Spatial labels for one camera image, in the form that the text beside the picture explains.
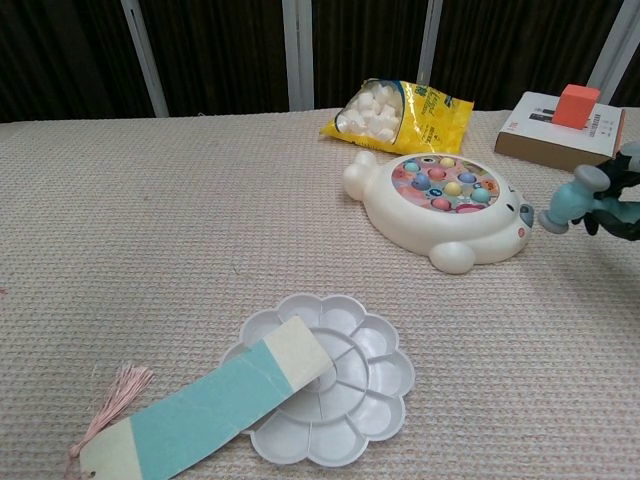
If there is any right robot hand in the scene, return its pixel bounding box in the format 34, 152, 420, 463
573, 141, 640, 246

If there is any teal grey toy hammer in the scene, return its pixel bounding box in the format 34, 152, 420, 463
537, 163, 640, 236

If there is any white bear whack-a-mole toy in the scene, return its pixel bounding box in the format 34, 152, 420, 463
342, 150, 537, 275

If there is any white flat product box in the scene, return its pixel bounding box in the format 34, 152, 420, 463
493, 90, 627, 174

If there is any orange cube block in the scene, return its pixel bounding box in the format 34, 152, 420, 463
551, 83, 601, 132

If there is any yellow marshmallow snack bag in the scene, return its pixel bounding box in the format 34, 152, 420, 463
319, 77, 475, 156

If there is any white flower paint palette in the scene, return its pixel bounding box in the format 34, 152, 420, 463
220, 293, 416, 467

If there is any black curtain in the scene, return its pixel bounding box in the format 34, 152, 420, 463
0, 0, 640, 124

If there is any teal cream tasselled bookmark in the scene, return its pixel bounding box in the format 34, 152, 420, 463
67, 315, 337, 480

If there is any beige woven tablecloth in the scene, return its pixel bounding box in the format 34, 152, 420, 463
0, 105, 640, 480

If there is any white metal frame post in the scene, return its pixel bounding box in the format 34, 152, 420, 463
280, 0, 315, 112
585, 0, 640, 105
417, 0, 443, 86
119, 0, 170, 119

